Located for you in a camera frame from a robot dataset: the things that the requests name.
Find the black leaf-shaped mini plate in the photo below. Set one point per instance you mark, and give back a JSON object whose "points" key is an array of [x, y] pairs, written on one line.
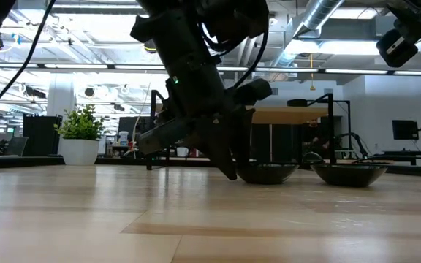
{"points": [[348, 176], [269, 175]]}

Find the long LED light bar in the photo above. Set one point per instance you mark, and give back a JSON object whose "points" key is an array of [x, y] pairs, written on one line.
{"points": [[86, 66]]}

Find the silver ceiling duct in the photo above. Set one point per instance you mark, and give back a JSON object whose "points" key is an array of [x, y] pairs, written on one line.
{"points": [[322, 12]]}

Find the grey office chair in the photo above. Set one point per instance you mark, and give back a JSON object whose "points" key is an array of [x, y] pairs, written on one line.
{"points": [[16, 145]]}

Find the black wall monitor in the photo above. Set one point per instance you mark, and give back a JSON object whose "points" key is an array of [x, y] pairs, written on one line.
{"points": [[405, 129]]}

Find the black background desk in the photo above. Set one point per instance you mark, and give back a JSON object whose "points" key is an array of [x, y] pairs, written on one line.
{"points": [[411, 155]]}

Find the white bottle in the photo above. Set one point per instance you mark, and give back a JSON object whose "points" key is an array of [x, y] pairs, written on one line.
{"points": [[123, 139]]}

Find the person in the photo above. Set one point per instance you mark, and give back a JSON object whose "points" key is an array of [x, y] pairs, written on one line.
{"points": [[314, 139]]}

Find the black metal background frame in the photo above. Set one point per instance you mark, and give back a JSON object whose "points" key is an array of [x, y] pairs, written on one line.
{"points": [[348, 124]]}

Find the black partition panel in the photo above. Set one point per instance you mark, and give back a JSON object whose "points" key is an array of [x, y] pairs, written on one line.
{"points": [[42, 133]]}

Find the white pillar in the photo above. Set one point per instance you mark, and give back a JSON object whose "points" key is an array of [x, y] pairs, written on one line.
{"points": [[60, 98]]}

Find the green plant in white pot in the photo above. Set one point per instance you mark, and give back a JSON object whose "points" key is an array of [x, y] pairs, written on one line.
{"points": [[79, 149]]}

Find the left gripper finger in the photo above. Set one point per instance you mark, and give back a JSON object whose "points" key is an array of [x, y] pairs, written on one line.
{"points": [[243, 139], [219, 153]]}

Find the wooden shelf with black legs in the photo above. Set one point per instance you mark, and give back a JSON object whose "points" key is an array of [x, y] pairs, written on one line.
{"points": [[287, 115]]}

